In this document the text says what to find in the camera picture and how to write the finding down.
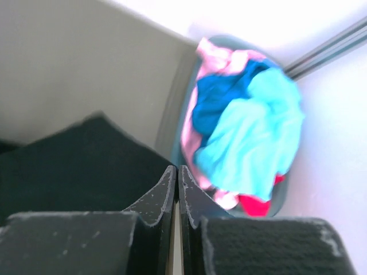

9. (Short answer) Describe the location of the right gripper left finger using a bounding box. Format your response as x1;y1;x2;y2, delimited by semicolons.
1;166;177;274

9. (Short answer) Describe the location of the light cyan t shirt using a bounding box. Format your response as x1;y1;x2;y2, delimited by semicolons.
194;68;304;202

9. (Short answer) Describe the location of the pink t shirt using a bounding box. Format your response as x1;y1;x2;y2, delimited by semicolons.
181;38;268;210

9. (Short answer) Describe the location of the red t shirt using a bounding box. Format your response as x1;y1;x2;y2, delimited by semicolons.
238;175;288;217

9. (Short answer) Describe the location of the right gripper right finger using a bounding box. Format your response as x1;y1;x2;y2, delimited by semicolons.
178;166;356;274

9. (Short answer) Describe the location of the dark blue t shirt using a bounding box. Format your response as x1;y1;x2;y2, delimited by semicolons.
192;59;276;147

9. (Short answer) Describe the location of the right aluminium corner post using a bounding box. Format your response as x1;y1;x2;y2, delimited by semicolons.
284;17;366;80

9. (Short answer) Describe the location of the black t shirt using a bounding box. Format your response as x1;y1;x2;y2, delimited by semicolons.
1;115;171;223

